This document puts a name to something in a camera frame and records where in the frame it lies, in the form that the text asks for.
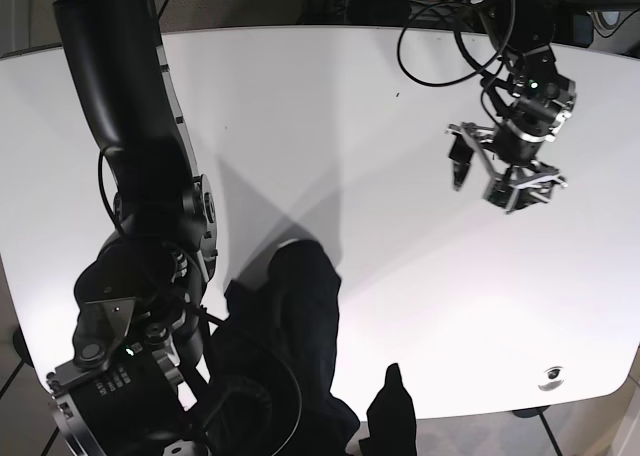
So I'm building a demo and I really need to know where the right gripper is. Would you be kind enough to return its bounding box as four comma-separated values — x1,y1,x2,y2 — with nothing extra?
47,325,210,455

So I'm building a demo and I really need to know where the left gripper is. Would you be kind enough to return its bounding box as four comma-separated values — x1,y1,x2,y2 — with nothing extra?
447,75,576,206

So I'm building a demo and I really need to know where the black printed T-shirt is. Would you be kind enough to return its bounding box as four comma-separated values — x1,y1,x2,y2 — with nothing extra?
213,239,417,455

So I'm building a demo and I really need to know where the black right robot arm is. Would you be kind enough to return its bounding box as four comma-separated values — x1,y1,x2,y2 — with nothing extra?
47,0,217,455

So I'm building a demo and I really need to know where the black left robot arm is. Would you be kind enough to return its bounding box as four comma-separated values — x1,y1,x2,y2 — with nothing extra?
448,0,576,213

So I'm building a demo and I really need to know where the right chrome table grommet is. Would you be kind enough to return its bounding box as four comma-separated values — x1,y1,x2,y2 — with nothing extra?
537,366,566,392

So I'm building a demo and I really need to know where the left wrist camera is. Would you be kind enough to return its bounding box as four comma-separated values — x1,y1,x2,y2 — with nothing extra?
483,174,520,213

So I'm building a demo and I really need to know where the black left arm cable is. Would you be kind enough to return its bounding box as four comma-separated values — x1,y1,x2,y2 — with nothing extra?
397,0,517,127

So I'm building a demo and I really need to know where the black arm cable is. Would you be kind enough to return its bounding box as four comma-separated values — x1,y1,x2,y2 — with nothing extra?
397,0,517,127
97,145,304,456

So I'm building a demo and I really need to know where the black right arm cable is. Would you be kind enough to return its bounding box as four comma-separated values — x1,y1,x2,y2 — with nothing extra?
97,145,304,456

